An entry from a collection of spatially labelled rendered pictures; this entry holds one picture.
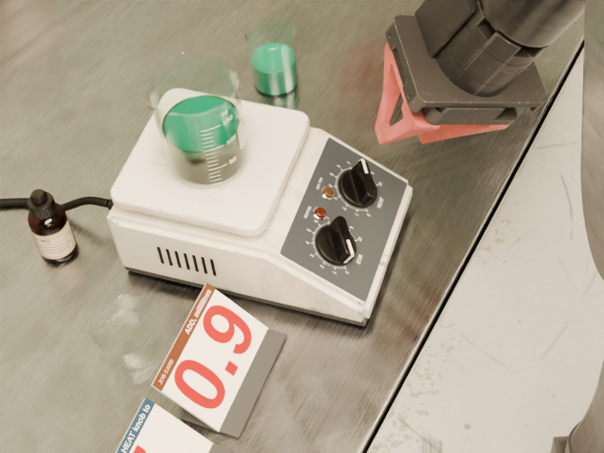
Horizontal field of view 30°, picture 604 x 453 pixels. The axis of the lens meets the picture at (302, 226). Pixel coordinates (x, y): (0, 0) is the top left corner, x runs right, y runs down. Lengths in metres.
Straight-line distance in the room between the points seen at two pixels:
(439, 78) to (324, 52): 0.32
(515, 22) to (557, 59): 0.35
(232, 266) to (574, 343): 0.25
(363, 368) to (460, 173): 0.20
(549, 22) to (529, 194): 0.27
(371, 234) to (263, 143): 0.10
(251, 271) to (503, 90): 0.22
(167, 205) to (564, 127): 0.35
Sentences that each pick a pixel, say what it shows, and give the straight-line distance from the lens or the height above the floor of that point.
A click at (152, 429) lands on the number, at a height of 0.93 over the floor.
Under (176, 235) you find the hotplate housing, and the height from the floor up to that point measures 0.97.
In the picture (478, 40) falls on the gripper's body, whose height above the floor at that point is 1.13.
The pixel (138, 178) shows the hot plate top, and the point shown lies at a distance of 0.83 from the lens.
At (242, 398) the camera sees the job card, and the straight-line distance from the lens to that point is 0.81.
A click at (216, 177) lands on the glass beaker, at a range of 0.80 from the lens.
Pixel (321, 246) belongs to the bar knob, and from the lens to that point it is 0.81.
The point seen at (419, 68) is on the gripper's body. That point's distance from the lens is 0.72.
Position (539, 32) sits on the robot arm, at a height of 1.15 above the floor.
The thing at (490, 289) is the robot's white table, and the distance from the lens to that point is 0.86.
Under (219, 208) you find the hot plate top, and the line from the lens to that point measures 0.80.
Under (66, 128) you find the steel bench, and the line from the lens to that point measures 1.01.
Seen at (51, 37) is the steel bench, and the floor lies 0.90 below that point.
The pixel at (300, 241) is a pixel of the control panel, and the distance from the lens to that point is 0.81.
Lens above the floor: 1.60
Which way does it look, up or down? 51 degrees down
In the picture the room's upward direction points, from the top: 6 degrees counter-clockwise
